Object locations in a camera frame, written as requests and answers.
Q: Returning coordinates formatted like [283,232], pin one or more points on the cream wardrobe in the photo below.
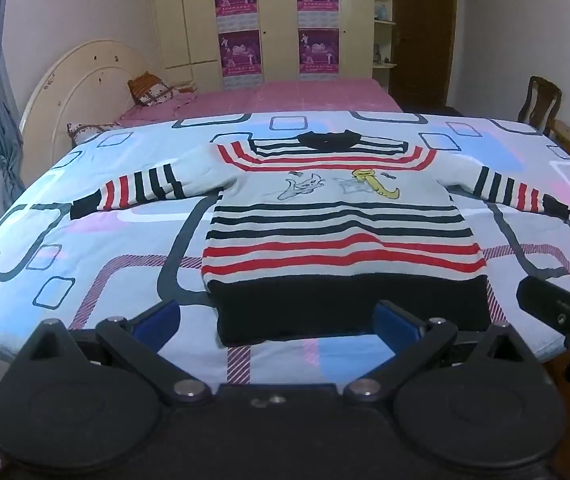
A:
[275,20]

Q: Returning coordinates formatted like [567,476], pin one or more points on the brown wooden door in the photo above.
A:
[422,35]

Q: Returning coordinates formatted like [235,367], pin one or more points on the white brown patterned pillow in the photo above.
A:
[87,130]

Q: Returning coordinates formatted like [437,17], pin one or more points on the striped knit sweater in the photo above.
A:
[335,230]

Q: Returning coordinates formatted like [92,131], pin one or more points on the cream rounded headboard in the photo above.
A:
[80,85]

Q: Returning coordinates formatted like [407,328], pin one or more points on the cream corner shelf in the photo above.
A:
[384,45]

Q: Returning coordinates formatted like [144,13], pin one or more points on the dark wooden chair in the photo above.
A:
[540,102]

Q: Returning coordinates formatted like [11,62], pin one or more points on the pink bed sheet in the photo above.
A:
[290,97]

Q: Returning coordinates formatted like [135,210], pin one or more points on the orange striped pillow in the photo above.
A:
[152,89]

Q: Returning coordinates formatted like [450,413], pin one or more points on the patterned light blue bed sheet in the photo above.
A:
[90,260]

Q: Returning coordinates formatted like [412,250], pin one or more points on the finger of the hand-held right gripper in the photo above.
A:
[550,302]

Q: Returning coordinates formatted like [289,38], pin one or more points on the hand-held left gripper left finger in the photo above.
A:
[157,322]

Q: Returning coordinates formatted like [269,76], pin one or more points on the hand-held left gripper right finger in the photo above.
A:
[395,327]

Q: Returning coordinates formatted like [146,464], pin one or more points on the small blue ornament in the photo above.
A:
[381,11]

